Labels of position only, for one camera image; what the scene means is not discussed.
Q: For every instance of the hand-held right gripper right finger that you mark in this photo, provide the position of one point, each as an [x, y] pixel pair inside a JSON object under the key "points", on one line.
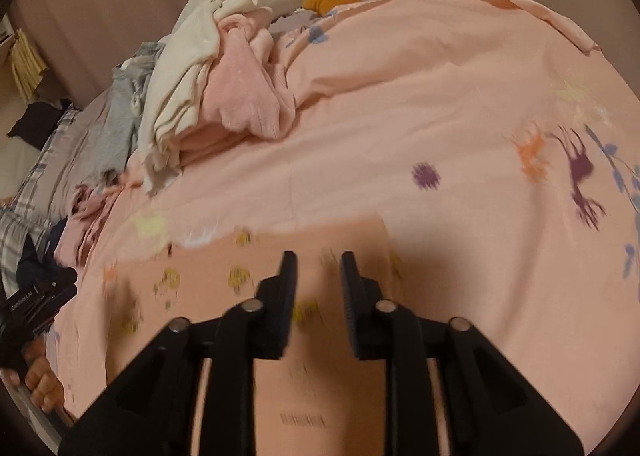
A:
{"points": [[360, 306]]}

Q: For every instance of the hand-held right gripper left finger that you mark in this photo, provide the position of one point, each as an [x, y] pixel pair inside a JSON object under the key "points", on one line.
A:
{"points": [[280, 306]]}

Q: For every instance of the pink printed small shirt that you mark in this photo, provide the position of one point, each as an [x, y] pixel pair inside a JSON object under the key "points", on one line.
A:
{"points": [[310, 386]]}

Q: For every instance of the person's left hand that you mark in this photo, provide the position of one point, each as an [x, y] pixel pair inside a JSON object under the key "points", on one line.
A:
{"points": [[45, 381]]}

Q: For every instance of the navy garment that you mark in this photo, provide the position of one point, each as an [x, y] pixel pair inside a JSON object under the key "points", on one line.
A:
{"points": [[35, 256]]}

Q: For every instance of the large plaid pillow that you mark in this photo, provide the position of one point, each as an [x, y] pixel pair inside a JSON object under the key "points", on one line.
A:
{"points": [[20, 236]]}

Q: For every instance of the pale pink clothing pile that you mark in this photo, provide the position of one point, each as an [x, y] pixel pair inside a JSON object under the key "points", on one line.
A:
{"points": [[95, 221]]}

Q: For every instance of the small plaid pillow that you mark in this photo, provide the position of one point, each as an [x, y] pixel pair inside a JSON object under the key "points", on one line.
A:
{"points": [[52, 150]]}

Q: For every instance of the grey duvet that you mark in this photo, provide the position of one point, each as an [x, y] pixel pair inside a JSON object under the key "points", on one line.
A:
{"points": [[85, 150]]}

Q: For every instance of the dark brown cloth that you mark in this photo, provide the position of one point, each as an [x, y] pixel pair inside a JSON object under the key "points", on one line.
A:
{"points": [[40, 123]]}

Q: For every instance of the pink animal printed blanket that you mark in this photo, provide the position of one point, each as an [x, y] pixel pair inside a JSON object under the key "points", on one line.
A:
{"points": [[425, 110]]}

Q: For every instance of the pink fleece cloth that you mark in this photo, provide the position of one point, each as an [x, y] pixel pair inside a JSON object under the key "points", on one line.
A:
{"points": [[240, 90]]}

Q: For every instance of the grey clothing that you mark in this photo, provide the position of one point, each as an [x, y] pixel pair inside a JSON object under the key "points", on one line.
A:
{"points": [[125, 100]]}

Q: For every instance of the white clothing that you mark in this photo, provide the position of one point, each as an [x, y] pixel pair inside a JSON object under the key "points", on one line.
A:
{"points": [[175, 85]]}

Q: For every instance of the yellow striped cloth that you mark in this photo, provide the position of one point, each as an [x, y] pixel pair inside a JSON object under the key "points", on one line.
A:
{"points": [[27, 65]]}

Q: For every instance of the wide pink curtain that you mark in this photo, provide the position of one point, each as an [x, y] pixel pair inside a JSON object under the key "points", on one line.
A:
{"points": [[110, 0]]}

